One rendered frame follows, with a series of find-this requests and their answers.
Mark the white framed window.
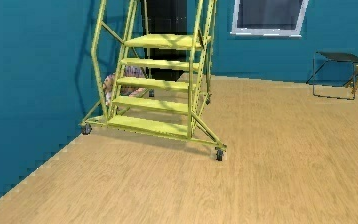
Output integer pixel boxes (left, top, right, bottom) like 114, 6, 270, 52
230, 0, 310, 38

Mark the yellow rolling step ladder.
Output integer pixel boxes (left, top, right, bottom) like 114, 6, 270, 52
78, 0, 228, 162

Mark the pink patterned cushion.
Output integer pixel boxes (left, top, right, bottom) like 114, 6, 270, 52
102, 65, 147, 108

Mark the black doorway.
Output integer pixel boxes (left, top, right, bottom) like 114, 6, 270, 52
140, 0, 189, 83

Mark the black metal frame table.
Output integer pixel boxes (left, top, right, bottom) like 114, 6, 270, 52
305, 50, 358, 101

